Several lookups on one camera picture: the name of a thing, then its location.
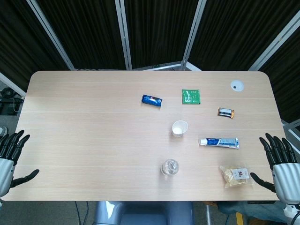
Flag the white paper cup blue flower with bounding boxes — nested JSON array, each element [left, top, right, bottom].
[[172, 120, 189, 138]]

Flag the blue-grey robot torso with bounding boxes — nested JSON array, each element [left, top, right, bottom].
[[93, 201, 195, 225]]

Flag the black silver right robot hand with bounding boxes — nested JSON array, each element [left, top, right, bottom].
[[250, 133, 300, 205]]

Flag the white blue toothpaste tube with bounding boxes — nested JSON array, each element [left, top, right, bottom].
[[198, 137, 240, 150]]

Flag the orange black snack bar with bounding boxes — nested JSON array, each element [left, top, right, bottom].
[[217, 107, 236, 120]]

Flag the clear bag of snacks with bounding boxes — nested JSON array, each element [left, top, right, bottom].
[[219, 165, 254, 189]]

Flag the white round cable grommet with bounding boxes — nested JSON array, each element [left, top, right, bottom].
[[230, 80, 244, 92]]

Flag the black folding screen panel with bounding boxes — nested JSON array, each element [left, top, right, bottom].
[[114, 0, 207, 70], [248, 14, 300, 125], [182, 0, 300, 71], [0, 0, 75, 97], [30, 0, 132, 70]]

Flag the green square sachet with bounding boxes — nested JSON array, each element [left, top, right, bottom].
[[181, 89, 201, 105]]

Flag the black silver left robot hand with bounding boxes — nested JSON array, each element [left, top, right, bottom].
[[0, 130, 40, 200]]

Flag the black equipment with cables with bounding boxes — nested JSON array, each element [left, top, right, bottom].
[[0, 87, 24, 116]]

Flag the transparent plastic water bottle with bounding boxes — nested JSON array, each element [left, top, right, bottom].
[[160, 158, 180, 180]]

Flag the blue snack packet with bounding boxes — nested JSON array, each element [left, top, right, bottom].
[[141, 94, 164, 108]]

